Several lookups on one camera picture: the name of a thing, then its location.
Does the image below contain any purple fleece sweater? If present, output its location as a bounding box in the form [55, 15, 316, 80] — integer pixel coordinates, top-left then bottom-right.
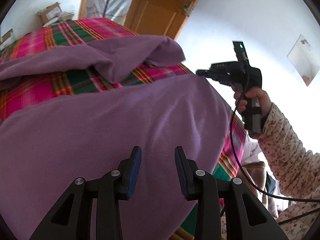
[0, 35, 237, 240]

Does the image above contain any right floral sleeve forearm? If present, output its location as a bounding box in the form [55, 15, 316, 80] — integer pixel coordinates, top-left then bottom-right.
[249, 103, 319, 199]

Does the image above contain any person's right hand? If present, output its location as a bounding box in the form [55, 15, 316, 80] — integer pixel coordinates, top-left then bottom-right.
[232, 85, 272, 118]

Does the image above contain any wooden door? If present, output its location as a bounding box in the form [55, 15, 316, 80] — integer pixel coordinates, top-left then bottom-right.
[124, 0, 199, 40]

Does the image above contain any pink plaid bed cover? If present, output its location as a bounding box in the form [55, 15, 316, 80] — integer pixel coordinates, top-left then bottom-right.
[0, 17, 249, 240]

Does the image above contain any brown cardboard box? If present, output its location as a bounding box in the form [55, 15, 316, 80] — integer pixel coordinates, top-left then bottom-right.
[36, 2, 62, 25]

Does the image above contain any small white cardboard box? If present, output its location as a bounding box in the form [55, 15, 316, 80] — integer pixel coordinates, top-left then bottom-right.
[1, 29, 16, 50]

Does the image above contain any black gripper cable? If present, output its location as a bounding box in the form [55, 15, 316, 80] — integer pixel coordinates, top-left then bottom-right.
[229, 62, 320, 203]

